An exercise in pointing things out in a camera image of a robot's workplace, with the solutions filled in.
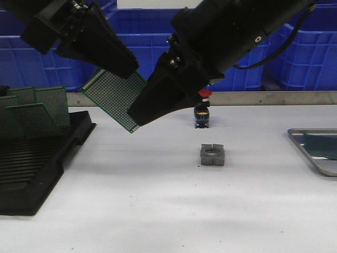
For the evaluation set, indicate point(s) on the green perforated circuit board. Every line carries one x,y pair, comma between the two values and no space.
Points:
320,146

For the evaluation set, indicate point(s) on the green board rear right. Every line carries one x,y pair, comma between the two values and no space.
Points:
55,101

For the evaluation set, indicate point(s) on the steel table edge rail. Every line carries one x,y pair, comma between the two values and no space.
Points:
273,98

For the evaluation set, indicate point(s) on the blue crate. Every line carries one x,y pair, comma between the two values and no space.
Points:
22,65
309,63
145,33

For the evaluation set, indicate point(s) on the silver metal tray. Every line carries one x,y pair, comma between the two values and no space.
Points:
323,165

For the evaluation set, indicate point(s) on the blue crate centre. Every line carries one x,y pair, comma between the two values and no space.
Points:
145,33

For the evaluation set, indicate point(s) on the green board small left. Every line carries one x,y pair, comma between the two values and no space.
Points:
7,101

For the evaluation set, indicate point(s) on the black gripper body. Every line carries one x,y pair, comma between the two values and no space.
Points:
47,21
191,61

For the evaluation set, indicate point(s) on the blue crate left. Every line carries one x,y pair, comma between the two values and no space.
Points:
22,65

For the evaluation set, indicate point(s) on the red emergency stop button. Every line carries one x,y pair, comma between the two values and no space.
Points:
201,112

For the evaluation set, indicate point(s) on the blue crate right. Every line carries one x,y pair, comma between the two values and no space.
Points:
309,63

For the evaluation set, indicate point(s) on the green board rear left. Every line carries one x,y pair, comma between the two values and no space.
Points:
25,95

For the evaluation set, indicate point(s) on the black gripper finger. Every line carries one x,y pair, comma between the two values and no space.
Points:
105,50
161,96

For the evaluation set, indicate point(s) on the black slotted board rack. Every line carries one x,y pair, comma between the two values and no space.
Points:
31,168

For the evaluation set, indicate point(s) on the green board middle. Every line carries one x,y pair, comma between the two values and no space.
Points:
35,120

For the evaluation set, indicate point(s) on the grey metal clamp block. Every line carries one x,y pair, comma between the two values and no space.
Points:
212,155

